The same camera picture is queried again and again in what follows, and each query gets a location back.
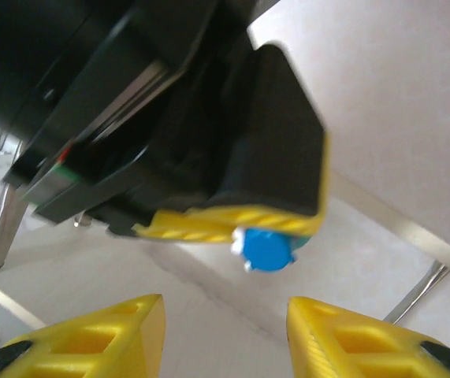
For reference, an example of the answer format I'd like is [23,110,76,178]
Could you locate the toy figure green hat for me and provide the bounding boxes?
[230,226,308,275]

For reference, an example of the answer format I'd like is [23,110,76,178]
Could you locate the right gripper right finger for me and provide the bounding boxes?
[287,295,450,378]

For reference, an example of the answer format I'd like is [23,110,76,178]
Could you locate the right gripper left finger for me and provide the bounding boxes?
[0,293,167,378]

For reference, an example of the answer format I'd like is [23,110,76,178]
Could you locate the two-tier white shelf metal legs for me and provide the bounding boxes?
[0,0,450,378]

